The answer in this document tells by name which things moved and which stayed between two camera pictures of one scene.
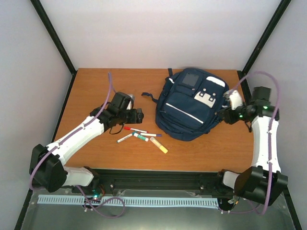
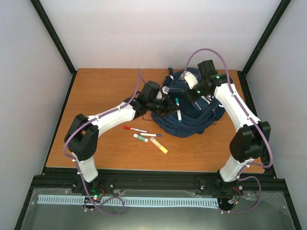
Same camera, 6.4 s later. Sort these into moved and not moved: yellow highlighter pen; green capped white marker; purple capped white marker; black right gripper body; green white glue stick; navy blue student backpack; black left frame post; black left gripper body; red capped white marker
Moved: black left gripper body; black right gripper body; green capped white marker
Not moved: red capped white marker; black left frame post; navy blue student backpack; purple capped white marker; green white glue stick; yellow highlighter pen
